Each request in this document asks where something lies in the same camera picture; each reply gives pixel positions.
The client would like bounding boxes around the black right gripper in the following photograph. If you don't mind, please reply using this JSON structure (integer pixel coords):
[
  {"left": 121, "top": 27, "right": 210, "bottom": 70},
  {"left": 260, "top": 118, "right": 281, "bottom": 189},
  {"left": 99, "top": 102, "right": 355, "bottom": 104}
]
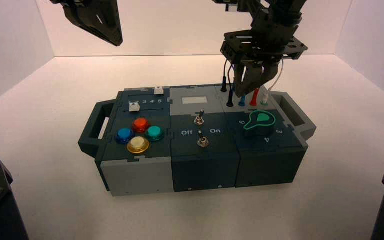
[{"left": 220, "top": 28, "right": 309, "bottom": 98}]

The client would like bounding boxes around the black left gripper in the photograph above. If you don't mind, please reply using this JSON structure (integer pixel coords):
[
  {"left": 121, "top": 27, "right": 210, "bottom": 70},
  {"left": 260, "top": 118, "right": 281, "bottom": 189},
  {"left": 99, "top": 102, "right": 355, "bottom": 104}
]
[{"left": 48, "top": 0, "right": 124, "bottom": 48}]

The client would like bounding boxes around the blue banana plug wire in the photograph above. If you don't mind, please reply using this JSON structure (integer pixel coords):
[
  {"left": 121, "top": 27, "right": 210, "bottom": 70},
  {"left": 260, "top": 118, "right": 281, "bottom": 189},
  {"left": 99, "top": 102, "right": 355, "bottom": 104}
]
[{"left": 230, "top": 64, "right": 248, "bottom": 108}]

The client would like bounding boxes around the dark rotary knob green pointer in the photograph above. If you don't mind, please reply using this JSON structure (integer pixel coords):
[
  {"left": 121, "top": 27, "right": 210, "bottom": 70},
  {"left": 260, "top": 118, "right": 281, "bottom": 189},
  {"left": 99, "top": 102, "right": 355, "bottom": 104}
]
[{"left": 242, "top": 110, "right": 277, "bottom": 138}]

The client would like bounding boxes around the white rectangular display window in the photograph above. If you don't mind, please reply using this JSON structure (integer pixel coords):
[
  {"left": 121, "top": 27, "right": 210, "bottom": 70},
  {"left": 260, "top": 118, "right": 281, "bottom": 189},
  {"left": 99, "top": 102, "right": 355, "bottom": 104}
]
[{"left": 182, "top": 96, "right": 209, "bottom": 106}]

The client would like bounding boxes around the red round push button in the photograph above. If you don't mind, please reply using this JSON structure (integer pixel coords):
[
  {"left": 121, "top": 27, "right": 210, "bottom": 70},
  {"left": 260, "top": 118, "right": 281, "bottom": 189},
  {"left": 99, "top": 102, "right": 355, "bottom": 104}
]
[{"left": 131, "top": 117, "right": 152, "bottom": 134}]

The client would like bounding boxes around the blue round push button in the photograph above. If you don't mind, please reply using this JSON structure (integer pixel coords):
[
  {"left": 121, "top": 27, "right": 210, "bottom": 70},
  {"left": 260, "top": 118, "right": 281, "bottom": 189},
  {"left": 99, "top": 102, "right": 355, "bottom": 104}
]
[{"left": 115, "top": 127, "right": 136, "bottom": 145}]

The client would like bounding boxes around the dark teal grey control box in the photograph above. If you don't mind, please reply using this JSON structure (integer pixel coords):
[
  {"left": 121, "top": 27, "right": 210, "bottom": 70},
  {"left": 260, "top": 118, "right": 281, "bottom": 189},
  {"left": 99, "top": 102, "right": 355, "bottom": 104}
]
[{"left": 78, "top": 82, "right": 317, "bottom": 198}]

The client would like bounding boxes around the green round push button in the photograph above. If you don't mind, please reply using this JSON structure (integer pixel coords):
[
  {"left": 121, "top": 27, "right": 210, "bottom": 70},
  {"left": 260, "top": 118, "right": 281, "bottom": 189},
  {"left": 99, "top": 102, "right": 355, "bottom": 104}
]
[{"left": 144, "top": 125, "right": 166, "bottom": 143}]

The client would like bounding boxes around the yellow round push button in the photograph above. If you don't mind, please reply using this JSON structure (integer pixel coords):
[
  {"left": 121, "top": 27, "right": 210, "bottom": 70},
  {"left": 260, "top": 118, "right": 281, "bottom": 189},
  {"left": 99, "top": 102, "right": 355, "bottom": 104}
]
[{"left": 127, "top": 136, "right": 151, "bottom": 155}]

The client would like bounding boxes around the red banana plug wire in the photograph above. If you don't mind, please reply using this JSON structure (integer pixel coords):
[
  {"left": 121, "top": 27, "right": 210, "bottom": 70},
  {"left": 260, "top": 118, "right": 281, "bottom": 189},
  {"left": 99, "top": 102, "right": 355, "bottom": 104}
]
[{"left": 249, "top": 87, "right": 260, "bottom": 107}]

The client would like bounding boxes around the white banana plug wire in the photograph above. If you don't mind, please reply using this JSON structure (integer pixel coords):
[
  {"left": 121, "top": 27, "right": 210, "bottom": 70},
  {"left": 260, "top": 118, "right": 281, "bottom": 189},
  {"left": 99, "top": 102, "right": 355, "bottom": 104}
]
[{"left": 260, "top": 57, "right": 285, "bottom": 106}]

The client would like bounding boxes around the black banana plug wire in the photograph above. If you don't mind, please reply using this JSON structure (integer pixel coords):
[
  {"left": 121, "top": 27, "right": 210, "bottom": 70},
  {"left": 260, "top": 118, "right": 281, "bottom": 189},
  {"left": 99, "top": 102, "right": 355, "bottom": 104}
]
[{"left": 220, "top": 57, "right": 236, "bottom": 108}]

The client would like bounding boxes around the metal toggle switch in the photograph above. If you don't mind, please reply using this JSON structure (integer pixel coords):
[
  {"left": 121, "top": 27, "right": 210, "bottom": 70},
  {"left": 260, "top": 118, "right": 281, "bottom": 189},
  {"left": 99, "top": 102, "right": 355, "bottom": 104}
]
[
  {"left": 196, "top": 130, "right": 210, "bottom": 148},
  {"left": 193, "top": 109, "right": 206, "bottom": 126}
]

